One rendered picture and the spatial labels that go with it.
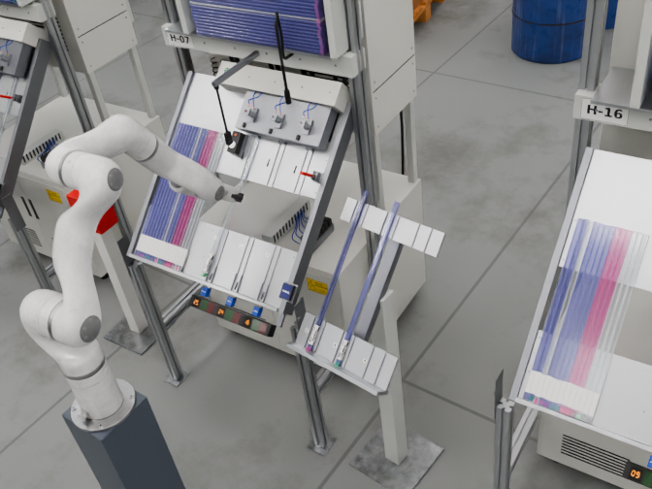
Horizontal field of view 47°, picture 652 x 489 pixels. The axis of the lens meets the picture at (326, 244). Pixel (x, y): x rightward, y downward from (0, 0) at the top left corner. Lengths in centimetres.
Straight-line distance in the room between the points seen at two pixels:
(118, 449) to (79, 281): 57
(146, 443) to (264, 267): 66
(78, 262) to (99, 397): 42
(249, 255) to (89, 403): 70
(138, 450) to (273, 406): 84
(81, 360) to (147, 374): 125
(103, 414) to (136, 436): 14
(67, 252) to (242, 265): 71
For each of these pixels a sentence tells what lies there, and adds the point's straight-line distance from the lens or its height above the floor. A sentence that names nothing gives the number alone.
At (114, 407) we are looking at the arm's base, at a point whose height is 73.
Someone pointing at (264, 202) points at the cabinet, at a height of 62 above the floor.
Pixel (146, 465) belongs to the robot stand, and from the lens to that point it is 245.
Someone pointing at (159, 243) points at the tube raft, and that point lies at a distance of 271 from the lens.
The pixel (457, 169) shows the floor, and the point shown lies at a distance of 422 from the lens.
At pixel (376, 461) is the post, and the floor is 1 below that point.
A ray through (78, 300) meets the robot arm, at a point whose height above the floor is 114.
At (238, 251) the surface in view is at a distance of 252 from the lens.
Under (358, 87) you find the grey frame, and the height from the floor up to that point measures 126.
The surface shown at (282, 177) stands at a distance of 249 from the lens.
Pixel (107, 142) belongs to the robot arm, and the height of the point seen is 142.
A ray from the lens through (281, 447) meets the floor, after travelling 295.
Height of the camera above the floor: 236
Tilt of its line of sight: 39 degrees down
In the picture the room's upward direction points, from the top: 9 degrees counter-clockwise
